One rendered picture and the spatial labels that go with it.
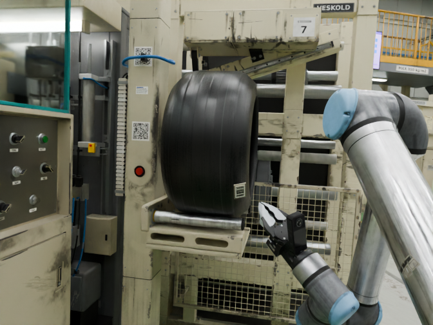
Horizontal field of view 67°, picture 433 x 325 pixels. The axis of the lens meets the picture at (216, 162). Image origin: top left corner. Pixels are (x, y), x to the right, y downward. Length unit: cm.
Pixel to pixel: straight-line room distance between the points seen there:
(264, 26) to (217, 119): 64
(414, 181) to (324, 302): 40
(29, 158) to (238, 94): 71
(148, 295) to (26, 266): 51
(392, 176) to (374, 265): 37
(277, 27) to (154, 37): 54
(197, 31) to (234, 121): 67
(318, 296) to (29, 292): 87
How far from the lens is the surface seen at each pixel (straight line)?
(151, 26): 139
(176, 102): 112
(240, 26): 158
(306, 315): 101
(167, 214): 125
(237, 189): 109
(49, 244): 126
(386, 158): 71
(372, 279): 102
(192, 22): 163
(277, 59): 166
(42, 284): 128
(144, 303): 149
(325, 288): 92
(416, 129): 87
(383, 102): 81
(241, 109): 108
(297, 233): 93
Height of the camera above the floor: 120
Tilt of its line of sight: 4 degrees down
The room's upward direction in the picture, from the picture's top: 3 degrees clockwise
